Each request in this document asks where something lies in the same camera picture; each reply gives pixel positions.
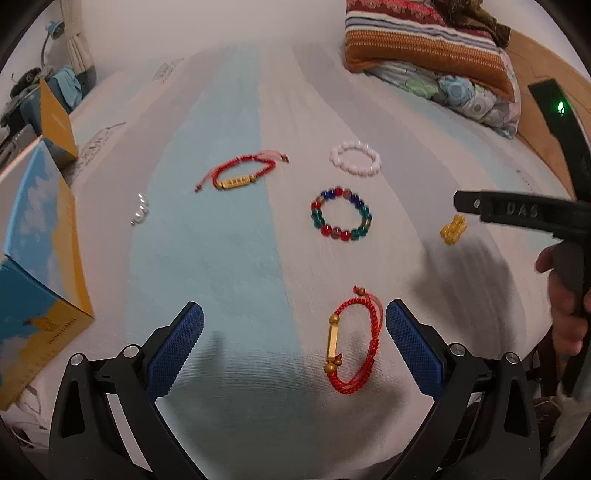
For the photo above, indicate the teal suitcase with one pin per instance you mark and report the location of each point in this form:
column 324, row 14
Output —
column 30, row 117

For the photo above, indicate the dark patterned cloth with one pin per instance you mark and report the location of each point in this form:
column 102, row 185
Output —
column 471, row 16

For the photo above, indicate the striped orange pillow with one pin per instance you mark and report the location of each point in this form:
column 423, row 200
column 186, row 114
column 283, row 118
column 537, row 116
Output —
column 415, row 37

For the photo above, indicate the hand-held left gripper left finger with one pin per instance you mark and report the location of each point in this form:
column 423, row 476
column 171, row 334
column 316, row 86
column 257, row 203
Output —
column 178, row 350

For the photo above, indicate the blue and yellow cardboard box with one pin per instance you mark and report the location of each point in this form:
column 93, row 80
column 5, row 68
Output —
column 41, row 230

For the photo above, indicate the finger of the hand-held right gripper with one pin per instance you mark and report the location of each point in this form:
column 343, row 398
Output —
column 517, row 210

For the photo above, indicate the wooden bed frame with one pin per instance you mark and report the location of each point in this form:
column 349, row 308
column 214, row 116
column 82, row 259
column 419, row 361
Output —
column 531, row 60

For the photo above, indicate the beige curtain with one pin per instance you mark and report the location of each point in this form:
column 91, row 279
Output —
column 81, row 50

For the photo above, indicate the light blue cloth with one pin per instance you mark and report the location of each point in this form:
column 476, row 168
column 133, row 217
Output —
column 67, row 87

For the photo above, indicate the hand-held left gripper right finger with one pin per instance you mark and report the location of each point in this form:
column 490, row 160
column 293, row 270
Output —
column 413, row 350

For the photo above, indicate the floral pillow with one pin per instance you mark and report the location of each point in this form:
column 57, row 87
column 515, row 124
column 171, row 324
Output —
column 461, row 92

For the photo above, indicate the person's right hand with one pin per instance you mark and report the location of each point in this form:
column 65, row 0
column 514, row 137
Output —
column 565, row 327

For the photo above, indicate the pearl earring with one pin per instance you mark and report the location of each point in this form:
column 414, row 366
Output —
column 140, row 210

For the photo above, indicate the yellow bead charm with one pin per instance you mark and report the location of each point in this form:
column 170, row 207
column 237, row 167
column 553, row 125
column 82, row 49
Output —
column 453, row 230

